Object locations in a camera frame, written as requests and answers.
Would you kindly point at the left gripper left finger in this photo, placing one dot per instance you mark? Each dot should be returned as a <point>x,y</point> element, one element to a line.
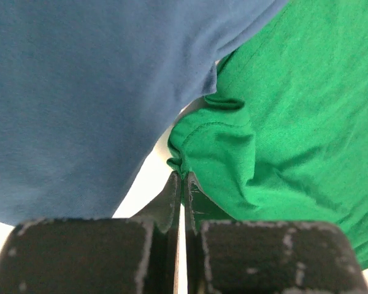
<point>127,255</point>

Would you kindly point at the folded blue t shirt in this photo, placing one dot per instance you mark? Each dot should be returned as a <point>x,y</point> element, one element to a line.
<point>88,87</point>

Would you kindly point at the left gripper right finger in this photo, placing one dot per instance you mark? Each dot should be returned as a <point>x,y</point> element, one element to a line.
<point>224,255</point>

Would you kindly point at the green t shirt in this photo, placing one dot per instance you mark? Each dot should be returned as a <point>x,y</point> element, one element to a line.
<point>285,136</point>

